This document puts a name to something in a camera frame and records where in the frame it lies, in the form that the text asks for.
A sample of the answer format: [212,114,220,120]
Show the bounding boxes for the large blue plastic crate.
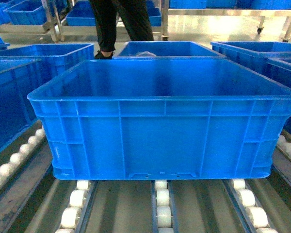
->
[28,57,291,180]

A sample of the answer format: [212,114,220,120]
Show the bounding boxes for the steel shelf trolley right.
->
[160,0,291,43]

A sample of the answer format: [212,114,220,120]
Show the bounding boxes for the blue crate behind centre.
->
[117,41,226,58]

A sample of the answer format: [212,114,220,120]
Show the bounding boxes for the person legs black trousers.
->
[89,0,155,60]

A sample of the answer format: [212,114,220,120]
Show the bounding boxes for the centre white roller track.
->
[151,180,179,233]

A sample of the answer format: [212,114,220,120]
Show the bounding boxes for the left white roller track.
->
[56,180,98,233]

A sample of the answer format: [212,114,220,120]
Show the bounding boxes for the blue crate behind left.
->
[0,43,94,77]

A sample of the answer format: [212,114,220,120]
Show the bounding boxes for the far-left white roller track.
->
[0,120,46,193]

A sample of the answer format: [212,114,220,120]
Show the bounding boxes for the blue crates on trolley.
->
[169,0,291,10]

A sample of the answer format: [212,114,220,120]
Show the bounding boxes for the blue crate under person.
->
[66,0,162,27]

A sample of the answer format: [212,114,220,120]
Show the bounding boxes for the blue crate far right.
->
[266,57,291,144]

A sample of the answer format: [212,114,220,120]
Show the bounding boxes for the blue crate on left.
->
[0,59,47,152]

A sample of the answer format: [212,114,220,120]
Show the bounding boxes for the blue crate on right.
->
[210,41,291,75]

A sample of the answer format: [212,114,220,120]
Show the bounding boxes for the right white roller track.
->
[222,179,277,233]

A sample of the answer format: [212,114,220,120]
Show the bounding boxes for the blue crate upper left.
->
[0,0,47,25]

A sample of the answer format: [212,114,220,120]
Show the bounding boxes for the steel shelf frame left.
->
[41,0,71,43]

